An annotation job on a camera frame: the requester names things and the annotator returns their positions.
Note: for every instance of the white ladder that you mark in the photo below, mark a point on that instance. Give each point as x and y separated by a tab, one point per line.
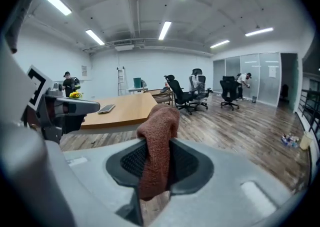
121	81

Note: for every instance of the black metal railing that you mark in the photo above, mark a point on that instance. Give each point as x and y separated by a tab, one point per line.
311	106

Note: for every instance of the brown cloth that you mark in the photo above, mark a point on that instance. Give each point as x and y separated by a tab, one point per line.
157	151

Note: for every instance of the white ceiling air conditioner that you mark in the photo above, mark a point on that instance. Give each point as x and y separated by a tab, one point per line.
124	46

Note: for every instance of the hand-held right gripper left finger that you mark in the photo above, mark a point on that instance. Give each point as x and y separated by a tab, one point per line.
95	183

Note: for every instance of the paper notice on wall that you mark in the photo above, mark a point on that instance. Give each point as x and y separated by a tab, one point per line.
84	70

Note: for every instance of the wooden table with white legs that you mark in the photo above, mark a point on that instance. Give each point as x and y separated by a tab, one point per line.
130	108

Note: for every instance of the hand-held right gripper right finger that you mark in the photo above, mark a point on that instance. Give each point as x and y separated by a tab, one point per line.
225	191

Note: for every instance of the black smartphone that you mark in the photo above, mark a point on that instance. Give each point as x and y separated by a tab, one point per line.
107	109

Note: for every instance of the green bag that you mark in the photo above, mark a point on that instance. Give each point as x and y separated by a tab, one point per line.
137	82

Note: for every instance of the black office chair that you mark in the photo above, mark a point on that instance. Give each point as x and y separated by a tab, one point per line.
284	91
229	91
180	96

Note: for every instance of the pile of small bottles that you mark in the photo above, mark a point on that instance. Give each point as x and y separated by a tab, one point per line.
290	140

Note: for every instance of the white paper sheet on glass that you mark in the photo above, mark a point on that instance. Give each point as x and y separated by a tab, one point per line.
272	72

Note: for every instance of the gray mesh office chair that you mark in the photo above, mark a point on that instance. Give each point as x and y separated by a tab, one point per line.
200	88

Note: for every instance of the gold frame shelf table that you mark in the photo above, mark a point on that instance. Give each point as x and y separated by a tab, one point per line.
162	96

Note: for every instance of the sunflower bouquet in pot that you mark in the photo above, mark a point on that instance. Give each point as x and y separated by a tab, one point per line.
76	94

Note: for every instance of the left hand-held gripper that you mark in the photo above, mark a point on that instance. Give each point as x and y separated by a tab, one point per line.
47	111

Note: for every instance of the cream bucket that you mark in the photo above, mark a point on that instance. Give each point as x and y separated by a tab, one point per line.
306	141

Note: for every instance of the small white side table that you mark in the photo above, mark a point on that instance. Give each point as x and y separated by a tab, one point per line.
137	90

